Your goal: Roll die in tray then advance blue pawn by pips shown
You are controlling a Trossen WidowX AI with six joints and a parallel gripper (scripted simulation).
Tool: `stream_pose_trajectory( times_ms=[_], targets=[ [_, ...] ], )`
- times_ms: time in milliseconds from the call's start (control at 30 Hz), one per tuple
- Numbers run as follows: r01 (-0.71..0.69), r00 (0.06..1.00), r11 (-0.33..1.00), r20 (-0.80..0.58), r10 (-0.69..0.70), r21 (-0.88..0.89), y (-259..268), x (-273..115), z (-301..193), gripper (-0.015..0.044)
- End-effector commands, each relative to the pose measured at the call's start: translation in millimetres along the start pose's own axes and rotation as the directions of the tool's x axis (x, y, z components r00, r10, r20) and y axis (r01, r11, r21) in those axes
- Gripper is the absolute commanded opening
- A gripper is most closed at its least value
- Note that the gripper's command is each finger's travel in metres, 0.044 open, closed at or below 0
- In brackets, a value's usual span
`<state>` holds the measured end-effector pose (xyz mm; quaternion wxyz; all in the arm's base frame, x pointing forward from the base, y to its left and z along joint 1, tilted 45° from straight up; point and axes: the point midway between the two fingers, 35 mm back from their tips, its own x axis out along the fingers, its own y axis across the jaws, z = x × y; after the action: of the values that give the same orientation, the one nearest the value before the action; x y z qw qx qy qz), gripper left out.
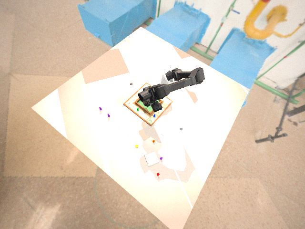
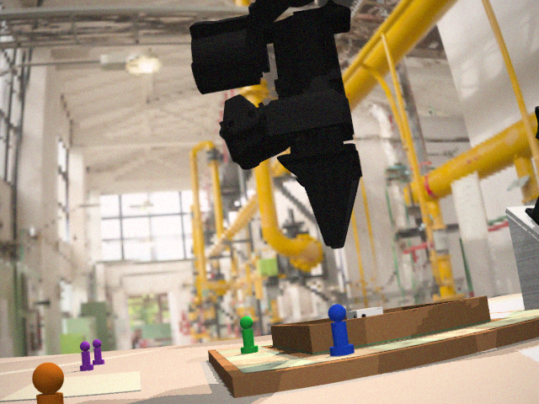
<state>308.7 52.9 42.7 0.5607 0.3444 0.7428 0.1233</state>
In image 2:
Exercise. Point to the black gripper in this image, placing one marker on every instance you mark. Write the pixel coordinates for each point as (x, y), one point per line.
(318, 113)

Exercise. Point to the purple pawn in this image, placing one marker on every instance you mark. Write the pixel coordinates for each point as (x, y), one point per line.
(97, 353)
(85, 357)

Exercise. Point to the orange game pawn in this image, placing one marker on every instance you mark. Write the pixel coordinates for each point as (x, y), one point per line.
(48, 379)

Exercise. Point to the green pawn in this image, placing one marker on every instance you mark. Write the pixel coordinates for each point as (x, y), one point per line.
(248, 341)

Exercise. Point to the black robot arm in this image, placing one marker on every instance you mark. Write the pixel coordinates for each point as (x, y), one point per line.
(232, 53)

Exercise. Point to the white die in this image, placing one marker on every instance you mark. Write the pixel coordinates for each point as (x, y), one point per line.
(364, 312)

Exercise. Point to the blue pawn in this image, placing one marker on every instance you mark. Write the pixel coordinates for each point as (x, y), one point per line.
(337, 314)

